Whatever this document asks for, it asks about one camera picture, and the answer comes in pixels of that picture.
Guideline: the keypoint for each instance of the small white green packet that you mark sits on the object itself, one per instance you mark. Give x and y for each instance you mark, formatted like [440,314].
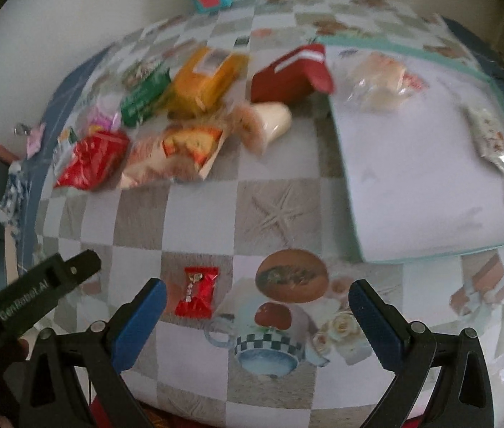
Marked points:
[64,142]

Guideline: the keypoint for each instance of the red snack packet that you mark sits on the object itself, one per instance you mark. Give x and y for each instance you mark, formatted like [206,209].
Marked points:
[91,158]

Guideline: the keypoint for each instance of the clear bread packet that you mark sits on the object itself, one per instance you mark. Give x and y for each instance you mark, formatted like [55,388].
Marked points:
[381,80]

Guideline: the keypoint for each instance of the white tray with teal edge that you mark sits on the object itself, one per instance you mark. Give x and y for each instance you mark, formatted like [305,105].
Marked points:
[421,174]

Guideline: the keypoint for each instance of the small clear nut packet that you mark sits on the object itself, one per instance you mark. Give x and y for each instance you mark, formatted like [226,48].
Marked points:
[488,138]

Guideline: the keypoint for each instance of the cream roll cake packet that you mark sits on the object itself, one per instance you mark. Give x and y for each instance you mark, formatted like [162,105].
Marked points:
[263,122]

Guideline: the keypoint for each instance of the pink white snack packet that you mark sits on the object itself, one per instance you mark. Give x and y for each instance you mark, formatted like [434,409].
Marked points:
[100,118]

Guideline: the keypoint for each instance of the yellow snack packet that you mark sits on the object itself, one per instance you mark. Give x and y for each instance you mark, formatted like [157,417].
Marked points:
[205,82]

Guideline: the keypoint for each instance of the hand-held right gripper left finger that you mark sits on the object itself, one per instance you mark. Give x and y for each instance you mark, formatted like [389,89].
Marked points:
[142,321]

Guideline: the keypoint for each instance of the orange bread packet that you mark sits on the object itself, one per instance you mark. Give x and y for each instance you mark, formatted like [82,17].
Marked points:
[176,151]

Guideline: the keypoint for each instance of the checkered printed tablecloth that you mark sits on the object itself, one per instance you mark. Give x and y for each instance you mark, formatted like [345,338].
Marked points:
[198,218]

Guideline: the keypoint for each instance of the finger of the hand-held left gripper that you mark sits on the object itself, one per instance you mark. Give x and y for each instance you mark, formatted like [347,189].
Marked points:
[78,269]

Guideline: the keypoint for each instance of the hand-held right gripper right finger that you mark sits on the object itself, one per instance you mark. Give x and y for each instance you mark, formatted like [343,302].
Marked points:
[377,325]

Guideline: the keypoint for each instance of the red box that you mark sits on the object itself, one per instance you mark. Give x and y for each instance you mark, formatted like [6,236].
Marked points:
[292,78]

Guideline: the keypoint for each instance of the blue white plastic bag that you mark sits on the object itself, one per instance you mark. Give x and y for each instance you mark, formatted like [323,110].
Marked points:
[11,191]

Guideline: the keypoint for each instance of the dark green snack packet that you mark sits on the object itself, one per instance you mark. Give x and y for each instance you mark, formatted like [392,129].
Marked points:
[145,98]

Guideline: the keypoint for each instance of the small red candy packet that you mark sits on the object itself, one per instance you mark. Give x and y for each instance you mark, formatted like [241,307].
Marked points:
[196,292]

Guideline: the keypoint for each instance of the pink cake packet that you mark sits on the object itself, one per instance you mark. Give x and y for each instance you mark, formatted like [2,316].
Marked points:
[35,140]

